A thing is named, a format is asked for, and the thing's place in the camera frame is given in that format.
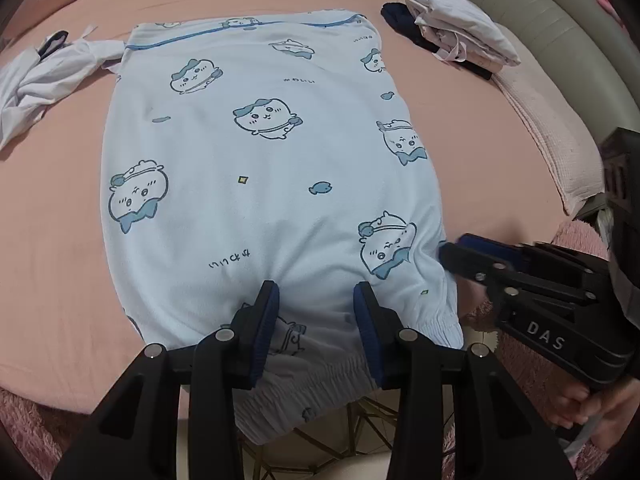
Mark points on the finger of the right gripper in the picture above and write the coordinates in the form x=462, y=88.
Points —
x=468, y=264
x=490, y=248

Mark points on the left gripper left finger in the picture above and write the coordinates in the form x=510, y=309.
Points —
x=132, y=433

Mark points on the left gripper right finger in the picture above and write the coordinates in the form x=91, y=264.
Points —
x=459, y=404

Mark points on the light blue cartoon pajama pants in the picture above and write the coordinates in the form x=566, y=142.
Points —
x=271, y=148

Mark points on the folded white clothes stack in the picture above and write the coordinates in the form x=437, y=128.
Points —
x=462, y=32

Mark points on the white crumpled clothes pile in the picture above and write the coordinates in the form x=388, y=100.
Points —
x=39, y=78

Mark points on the person right hand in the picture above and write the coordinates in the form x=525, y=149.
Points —
x=570, y=403

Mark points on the pink round bed sheet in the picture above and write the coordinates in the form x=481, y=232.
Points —
x=64, y=338

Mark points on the folded navy garment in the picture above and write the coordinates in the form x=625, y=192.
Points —
x=398, y=16

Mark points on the gold wire basket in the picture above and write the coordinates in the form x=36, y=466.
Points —
x=360, y=429

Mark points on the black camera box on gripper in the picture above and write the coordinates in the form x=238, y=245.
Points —
x=620, y=159

